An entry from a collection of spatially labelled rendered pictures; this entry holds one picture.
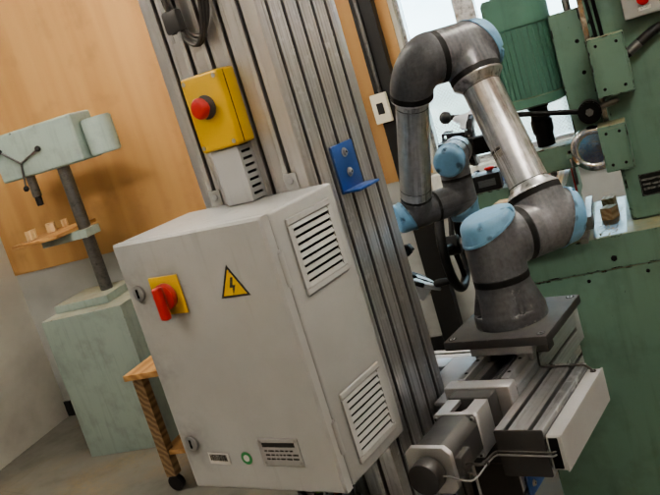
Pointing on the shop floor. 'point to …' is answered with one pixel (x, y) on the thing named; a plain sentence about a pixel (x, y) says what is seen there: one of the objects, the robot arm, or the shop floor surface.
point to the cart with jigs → (157, 421)
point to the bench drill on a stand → (113, 388)
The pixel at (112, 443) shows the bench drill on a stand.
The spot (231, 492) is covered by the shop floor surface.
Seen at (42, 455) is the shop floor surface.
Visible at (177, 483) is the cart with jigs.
